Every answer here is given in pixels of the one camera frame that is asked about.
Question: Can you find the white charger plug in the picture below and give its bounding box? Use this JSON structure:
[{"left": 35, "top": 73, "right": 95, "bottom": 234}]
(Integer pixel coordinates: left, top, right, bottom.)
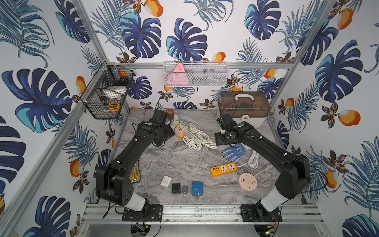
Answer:
[{"left": 160, "top": 175, "right": 172, "bottom": 188}]

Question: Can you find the round pink power socket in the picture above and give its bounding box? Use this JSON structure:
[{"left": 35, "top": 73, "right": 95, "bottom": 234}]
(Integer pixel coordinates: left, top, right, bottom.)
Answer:
[{"left": 238, "top": 173, "right": 258, "bottom": 192}]

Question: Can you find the black charger plug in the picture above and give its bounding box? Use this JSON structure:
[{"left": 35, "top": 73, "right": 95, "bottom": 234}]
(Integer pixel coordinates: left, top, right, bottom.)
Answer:
[{"left": 171, "top": 183, "right": 181, "bottom": 195}]

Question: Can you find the blue cube adapter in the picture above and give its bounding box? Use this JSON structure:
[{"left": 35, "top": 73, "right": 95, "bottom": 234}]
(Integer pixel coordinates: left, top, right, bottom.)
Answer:
[{"left": 191, "top": 181, "right": 203, "bottom": 197}]

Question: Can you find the small grey plug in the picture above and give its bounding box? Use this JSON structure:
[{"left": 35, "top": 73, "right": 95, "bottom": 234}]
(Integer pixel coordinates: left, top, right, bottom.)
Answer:
[{"left": 182, "top": 185, "right": 189, "bottom": 195}]

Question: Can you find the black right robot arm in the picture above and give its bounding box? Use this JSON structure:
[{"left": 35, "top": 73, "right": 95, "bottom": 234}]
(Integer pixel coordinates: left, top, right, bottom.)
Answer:
[{"left": 215, "top": 114, "right": 311, "bottom": 214}]

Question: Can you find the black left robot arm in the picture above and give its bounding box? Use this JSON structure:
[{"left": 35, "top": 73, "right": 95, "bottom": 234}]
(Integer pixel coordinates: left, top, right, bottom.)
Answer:
[{"left": 96, "top": 121, "right": 175, "bottom": 211}]

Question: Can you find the blue dotted work glove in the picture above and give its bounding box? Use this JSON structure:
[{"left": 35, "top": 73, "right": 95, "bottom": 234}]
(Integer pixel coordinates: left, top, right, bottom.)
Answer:
[{"left": 220, "top": 144, "right": 246, "bottom": 163}]

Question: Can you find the brown cube adapter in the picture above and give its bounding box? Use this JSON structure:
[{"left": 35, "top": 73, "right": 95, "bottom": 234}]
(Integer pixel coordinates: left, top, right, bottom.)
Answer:
[{"left": 165, "top": 109, "right": 175, "bottom": 119}]

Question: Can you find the white brown storage box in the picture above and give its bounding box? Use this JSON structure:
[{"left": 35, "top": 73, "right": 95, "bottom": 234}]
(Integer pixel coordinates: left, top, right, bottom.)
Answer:
[{"left": 218, "top": 91, "right": 271, "bottom": 127}]

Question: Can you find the yellow tape measure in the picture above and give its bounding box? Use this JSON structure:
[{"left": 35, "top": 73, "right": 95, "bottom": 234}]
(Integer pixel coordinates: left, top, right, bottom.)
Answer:
[{"left": 108, "top": 101, "right": 121, "bottom": 113}]

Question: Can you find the pink triangle object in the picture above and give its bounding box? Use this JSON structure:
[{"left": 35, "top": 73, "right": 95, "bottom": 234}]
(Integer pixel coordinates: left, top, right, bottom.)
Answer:
[{"left": 166, "top": 63, "right": 189, "bottom": 86}]

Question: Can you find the white item in basket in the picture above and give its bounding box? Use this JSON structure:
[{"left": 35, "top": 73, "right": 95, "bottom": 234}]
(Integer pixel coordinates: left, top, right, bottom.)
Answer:
[{"left": 101, "top": 86, "right": 127, "bottom": 99}]

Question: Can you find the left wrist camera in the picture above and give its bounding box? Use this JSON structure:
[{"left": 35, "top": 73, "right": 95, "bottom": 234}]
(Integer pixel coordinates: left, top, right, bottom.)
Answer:
[{"left": 152, "top": 109, "right": 168, "bottom": 126}]

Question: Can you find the pink socket cable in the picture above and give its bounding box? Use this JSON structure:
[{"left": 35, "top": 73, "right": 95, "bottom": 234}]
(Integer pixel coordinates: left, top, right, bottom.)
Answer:
[{"left": 254, "top": 164, "right": 274, "bottom": 177}]

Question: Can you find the clear wall shelf basket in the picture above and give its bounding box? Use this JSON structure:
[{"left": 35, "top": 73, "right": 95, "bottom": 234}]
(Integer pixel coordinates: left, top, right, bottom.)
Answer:
[{"left": 163, "top": 62, "right": 230, "bottom": 87}]

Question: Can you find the black wire basket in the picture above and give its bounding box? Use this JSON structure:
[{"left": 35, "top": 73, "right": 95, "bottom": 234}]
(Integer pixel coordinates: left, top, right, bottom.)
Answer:
[{"left": 80, "top": 62, "right": 136, "bottom": 120}]

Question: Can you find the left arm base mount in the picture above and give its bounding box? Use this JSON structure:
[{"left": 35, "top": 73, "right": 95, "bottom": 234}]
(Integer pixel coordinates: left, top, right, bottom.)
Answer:
[{"left": 122, "top": 203, "right": 163, "bottom": 222}]

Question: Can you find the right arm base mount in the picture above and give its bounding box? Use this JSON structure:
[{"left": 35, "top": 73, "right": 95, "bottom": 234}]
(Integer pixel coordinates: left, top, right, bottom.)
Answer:
[{"left": 240, "top": 202, "right": 283, "bottom": 222}]

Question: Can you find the aluminium front rail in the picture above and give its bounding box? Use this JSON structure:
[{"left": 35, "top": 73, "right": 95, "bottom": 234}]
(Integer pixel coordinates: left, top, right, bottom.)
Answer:
[{"left": 82, "top": 204, "right": 324, "bottom": 225}]

